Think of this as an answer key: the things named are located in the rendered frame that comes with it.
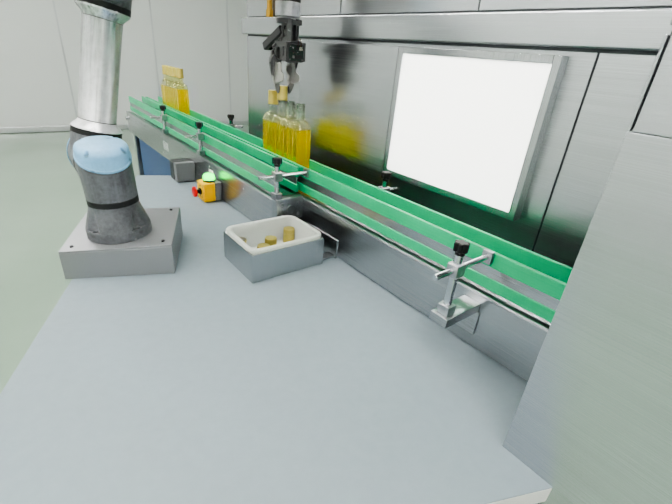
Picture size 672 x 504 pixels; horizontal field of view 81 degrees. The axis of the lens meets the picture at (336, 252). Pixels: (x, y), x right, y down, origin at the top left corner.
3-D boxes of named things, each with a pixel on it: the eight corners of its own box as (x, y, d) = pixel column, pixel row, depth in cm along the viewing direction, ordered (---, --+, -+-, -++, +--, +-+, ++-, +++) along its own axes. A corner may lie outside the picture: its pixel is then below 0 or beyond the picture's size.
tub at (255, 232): (323, 262, 113) (325, 234, 109) (252, 282, 100) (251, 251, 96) (290, 239, 125) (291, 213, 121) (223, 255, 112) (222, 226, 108)
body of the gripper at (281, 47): (285, 62, 120) (286, 17, 115) (270, 61, 126) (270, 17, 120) (305, 64, 124) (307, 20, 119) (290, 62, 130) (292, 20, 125)
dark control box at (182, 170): (196, 181, 171) (194, 162, 167) (177, 183, 166) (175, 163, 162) (189, 176, 176) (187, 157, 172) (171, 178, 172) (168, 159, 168)
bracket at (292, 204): (303, 217, 126) (304, 196, 123) (277, 222, 121) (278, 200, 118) (297, 213, 129) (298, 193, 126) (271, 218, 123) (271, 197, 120)
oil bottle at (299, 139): (309, 185, 135) (312, 120, 126) (295, 187, 132) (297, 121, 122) (300, 181, 139) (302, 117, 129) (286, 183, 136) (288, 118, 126)
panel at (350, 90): (519, 219, 92) (569, 56, 77) (512, 221, 90) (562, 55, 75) (303, 140, 153) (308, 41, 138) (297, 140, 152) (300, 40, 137)
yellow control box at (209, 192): (222, 201, 152) (221, 182, 148) (203, 204, 147) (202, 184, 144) (215, 195, 157) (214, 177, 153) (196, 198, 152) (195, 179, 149)
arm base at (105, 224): (82, 247, 95) (71, 209, 90) (91, 222, 107) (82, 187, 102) (151, 240, 100) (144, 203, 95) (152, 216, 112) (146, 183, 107)
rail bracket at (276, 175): (309, 195, 124) (311, 155, 119) (261, 203, 115) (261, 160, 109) (303, 192, 126) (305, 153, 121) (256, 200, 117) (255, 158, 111)
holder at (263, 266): (337, 258, 117) (339, 234, 113) (252, 283, 101) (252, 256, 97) (304, 237, 128) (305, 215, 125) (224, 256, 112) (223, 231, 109)
